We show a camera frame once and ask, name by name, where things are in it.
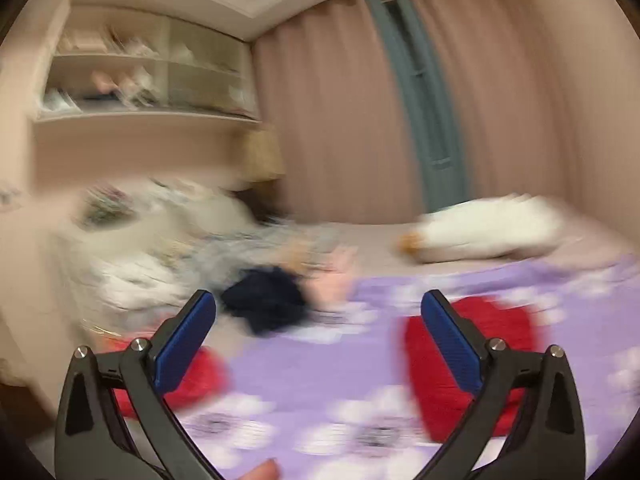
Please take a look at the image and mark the pale pink folded cloth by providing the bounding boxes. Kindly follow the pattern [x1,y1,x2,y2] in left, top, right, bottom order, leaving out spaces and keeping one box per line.
[50,220,631,341]

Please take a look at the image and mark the white puffer jacket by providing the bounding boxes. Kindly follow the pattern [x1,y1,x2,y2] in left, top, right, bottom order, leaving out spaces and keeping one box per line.
[397,192,566,265]

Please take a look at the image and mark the red down jacket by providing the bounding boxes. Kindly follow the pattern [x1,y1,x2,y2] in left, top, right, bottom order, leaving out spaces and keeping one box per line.
[107,335,231,418]
[402,296,551,443]

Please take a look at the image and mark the person's left hand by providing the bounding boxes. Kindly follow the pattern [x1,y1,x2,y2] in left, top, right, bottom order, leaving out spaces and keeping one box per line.
[235,459,281,480]

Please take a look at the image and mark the pink garment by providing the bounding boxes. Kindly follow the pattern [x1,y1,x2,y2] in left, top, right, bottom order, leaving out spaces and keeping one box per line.
[305,247,361,311]

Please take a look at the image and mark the white wall shelf cabinet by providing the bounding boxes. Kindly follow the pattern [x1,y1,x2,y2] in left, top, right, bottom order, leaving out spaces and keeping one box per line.
[32,0,263,123]

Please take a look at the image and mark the pleated beige lamp shade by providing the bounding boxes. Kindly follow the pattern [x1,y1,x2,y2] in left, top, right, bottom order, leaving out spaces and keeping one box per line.
[242,127,286,183]

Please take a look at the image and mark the brown patterned clothes pile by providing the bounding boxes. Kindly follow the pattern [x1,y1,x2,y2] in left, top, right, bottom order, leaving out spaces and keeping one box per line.
[80,187,138,228]

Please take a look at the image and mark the folded white clothes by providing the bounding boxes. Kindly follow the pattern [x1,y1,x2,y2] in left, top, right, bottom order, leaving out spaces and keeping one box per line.
[97,252,191,311]

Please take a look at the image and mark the blue-grey curtain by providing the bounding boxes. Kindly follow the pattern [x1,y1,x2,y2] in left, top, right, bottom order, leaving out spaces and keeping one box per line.
[362,0,468,213]

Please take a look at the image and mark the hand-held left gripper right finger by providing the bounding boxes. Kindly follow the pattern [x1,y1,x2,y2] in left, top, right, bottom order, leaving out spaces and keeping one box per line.
[421,289,587,480]

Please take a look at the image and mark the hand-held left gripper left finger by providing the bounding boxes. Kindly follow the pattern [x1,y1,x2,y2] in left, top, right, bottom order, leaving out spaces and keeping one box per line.
[54,290,223,480]

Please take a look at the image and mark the pink curtain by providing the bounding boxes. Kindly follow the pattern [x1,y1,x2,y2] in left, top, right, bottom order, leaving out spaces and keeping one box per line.
[252,0,426,226]
[407,0,586,211]

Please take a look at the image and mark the dark navy garment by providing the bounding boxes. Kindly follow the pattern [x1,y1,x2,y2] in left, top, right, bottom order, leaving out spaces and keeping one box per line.
[220,266,313,336]

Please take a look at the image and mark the purple floral blanket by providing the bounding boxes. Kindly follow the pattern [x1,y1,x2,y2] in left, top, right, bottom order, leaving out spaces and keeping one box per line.
[115,255,640,480]

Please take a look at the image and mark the folded red down jacket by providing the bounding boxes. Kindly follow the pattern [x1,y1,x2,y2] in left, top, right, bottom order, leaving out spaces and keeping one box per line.
[107,335,231,418]

